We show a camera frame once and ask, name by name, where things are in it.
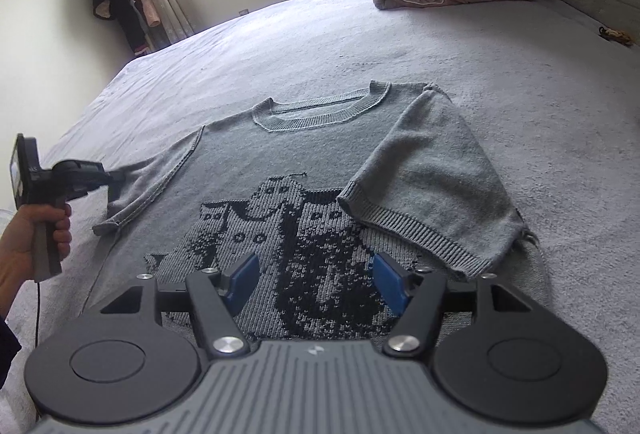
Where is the grey knitted cat sweater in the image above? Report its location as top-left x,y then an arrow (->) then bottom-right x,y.
88,82 -> 551,341

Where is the person left hand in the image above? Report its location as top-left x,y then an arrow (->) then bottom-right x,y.
0,203 -> 72,318

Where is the light grey bed sheet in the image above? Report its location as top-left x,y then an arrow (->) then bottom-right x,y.
10,0 -> 639,433

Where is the brown yellow small cloth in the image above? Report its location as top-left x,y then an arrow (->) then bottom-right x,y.
598,26 -> 634,46

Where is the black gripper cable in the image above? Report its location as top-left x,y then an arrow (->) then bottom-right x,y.
34,278 -> 42,350

